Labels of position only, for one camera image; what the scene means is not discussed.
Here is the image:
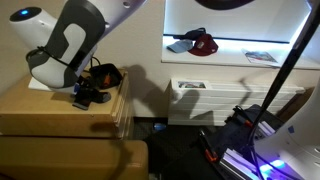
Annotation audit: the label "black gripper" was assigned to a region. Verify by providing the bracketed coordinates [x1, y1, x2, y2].
[75, 75, 102, 102]

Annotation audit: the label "white window ledge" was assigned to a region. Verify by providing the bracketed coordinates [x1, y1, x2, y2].
[161, 34, 320, 70]

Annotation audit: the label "small orange object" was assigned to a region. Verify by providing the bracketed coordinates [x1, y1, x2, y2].
[103, 73, 112, 88]

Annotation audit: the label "black plastic tray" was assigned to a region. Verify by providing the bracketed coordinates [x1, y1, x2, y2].
[88, 63, 124, 90]

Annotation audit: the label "light wooden drawer cabinet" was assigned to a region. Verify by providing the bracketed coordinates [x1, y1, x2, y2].
[0, 68, 134, 140]

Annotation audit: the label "small blue object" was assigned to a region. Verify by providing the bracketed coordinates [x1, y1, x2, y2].
[153, 122, 168, 132]

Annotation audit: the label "light blue cap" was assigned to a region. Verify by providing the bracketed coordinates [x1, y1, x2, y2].
[166, 39, 194, 54]

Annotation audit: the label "small picture brochure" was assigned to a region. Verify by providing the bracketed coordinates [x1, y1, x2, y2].
[171, 78, 213, 91]

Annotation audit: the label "dark navy cap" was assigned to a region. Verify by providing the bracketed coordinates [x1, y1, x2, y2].
[173, 27, 207, 41]

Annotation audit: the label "maroon cap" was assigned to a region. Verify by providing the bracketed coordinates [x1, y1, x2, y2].
[187, 33, 219, 57]

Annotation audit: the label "black orange clamp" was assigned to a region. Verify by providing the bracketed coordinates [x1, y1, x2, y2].
[232, 105, 254, 129]
[198, 129, 219, 163]

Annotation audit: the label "white radiator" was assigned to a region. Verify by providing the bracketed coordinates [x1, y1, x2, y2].
[167, 78, 306, 127]

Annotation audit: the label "dark mounting plate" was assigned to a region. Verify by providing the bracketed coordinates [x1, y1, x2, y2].
[213, 103, 284, 168]

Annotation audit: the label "aluminium profile rails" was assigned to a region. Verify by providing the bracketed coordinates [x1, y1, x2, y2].
[218, 148, 262, 180]

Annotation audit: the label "thick black cable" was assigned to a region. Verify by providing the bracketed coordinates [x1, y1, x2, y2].
[246, 1, 320, 171]

